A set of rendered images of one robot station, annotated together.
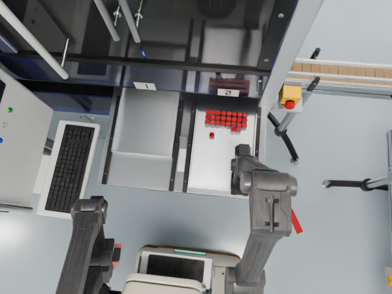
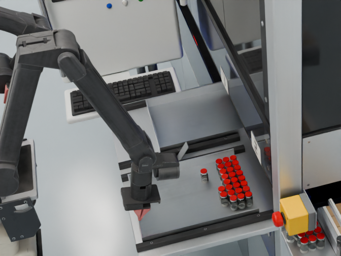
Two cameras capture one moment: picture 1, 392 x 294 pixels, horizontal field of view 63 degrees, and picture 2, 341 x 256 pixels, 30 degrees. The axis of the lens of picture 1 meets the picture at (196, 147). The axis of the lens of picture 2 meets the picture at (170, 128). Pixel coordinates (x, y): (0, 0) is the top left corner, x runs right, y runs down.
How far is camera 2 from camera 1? 1.32 m
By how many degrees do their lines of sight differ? 45
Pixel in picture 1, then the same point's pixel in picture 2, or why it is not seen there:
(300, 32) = (271, 62)
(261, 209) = (35, 36)
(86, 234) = (11, 15)
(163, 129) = (194, 134)
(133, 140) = (168, 116)
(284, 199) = (48, 46)
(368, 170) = not seen: outside the picture
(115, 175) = not seen: hidden behind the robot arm
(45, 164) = (119, 76)
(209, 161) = (171, 190)
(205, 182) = not seen: hidden behind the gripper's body
